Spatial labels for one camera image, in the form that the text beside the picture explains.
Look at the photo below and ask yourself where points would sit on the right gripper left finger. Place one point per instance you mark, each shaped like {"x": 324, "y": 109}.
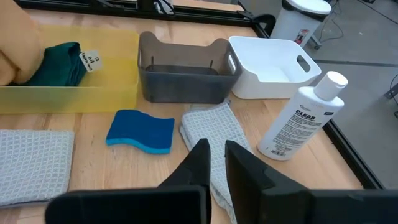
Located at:
{"x": 174, "y": 205}

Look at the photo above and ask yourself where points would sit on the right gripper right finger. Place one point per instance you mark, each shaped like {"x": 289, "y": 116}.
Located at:
{"x": 280, "y": 205}

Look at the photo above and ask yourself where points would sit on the white cleaner bottle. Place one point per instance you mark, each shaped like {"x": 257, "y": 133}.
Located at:
{"x": 295, "y": 127}

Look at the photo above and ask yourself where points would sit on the blue wavy sponge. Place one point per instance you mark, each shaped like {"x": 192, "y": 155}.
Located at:
{"x": 140, "y": 130}

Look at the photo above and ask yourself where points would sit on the grey waffle towel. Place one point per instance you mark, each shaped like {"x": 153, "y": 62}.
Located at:
{"x": 31, "y": 165}
{"x": 214, "y": 124}

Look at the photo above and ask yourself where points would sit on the dark green towel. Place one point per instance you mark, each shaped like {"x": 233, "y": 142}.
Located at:
{"x": 59, "y": 67}

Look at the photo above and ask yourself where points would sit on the orange towel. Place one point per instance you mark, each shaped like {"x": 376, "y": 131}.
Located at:
{"x": 18, "y": 46}

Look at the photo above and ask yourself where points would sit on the grey translucent plastic bin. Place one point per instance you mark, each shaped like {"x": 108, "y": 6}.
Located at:
{"x": 186, "y": 87}

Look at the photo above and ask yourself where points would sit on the yellow translucent plastic bin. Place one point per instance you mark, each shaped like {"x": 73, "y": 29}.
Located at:
{"x": 93, "y": 93}

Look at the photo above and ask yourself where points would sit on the grey metal stand foot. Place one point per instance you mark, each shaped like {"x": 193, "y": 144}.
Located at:
{"x": 315, "y": 42}

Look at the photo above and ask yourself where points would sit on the white trash can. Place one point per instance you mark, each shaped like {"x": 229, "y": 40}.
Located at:
{"x": 295, "y": 21}

